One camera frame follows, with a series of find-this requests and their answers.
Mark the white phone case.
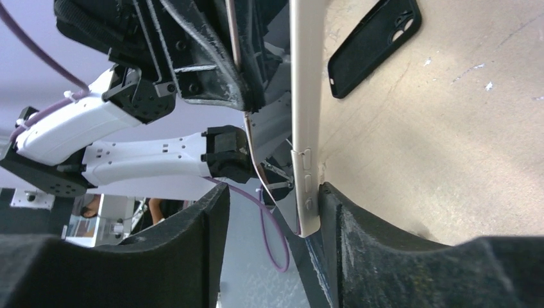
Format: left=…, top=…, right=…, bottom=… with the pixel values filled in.
left=289, top=1, right=327, bottom=237

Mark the purple smartphone black screen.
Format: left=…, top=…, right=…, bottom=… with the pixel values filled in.
left=225, top=0, right=298, bottom=235

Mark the black phone case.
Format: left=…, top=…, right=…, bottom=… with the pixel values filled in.
left=327, top=0, right=422, bottom=99

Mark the black aluminium mounting rail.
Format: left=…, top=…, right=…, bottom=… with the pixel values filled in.
left=273, top=210, right=335, bottom=307

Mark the person in black shirt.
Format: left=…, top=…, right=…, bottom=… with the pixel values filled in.
left=75, top=194, right=195, bottom=235

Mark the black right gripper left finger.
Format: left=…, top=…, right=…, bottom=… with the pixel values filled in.
left=1, top=184, right=230, bottom=307

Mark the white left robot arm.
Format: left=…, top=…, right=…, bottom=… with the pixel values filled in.
left=1, top=1, right=289, bottom=197

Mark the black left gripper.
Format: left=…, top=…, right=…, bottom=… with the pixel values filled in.
left=54, top=0, right=289, bottom=124

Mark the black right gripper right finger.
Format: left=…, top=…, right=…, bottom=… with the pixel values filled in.
left=319, top=183, right=543, bottom=307

